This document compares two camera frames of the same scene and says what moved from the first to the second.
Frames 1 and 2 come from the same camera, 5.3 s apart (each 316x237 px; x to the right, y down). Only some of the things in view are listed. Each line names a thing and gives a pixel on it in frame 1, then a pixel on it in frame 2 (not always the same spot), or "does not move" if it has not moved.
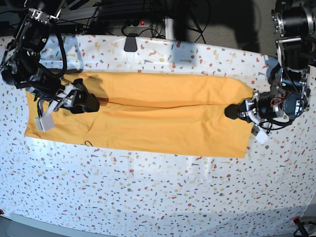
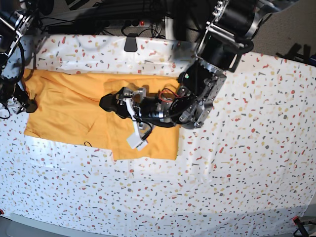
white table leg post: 169,28 does not move
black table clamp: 131,44 does not move
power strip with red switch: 119,23 does not move
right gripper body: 253,112 → 133,100
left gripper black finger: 81,101 → 32,106
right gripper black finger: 232,111 → 112,102
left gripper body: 73,96 → 17,102
